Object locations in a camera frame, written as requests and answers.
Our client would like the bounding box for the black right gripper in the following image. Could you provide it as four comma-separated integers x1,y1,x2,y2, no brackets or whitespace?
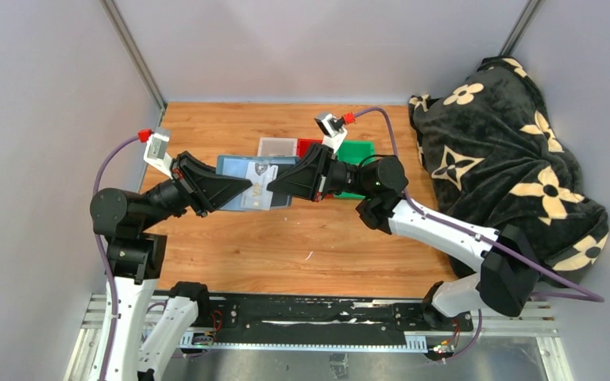
267,144,373,205

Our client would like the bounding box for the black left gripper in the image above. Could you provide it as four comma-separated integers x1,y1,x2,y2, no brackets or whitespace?
140,149,252,231

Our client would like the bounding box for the blue card holder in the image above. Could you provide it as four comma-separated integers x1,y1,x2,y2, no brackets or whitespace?
216,155,299,211

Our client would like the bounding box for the white VIP card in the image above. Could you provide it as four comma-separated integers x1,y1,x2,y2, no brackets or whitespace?
240,160,291,210

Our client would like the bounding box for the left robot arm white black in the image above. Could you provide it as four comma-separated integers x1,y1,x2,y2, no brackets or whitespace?
88,152,252,380

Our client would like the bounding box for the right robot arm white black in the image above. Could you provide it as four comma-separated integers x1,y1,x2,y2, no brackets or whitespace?
267,144,540,332

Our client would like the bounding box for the red plastic bin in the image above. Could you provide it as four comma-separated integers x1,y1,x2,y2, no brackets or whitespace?
296,139,322,158

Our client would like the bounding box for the green plastic bin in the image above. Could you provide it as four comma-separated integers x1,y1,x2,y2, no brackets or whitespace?
334,140,378,202

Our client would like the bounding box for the white plastic bin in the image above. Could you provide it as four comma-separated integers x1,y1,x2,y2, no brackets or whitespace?
257,137,298,156

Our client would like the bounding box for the black floral blanket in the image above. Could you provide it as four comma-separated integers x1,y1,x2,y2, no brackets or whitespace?
407,56,609,283

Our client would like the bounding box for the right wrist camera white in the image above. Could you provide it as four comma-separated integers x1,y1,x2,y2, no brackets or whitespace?
314,112,348,154

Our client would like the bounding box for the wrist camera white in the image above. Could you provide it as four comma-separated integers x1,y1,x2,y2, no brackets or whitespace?
314,112,348,154
143,128,172,179

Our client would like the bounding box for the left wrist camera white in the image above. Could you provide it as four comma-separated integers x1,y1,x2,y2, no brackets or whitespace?
143,128,172,179

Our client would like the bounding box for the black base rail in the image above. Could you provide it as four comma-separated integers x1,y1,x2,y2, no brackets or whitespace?
180,293,475,353

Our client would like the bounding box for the left aluminium frame post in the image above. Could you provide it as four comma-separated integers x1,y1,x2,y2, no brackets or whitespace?
99,0,167,113

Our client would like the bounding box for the aluminium frame post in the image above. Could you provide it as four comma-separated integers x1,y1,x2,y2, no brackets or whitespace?
99,0,167,113
499,0,544,56

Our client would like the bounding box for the right aluminium frame post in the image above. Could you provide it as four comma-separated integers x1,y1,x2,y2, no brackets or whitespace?
499,0,544,56

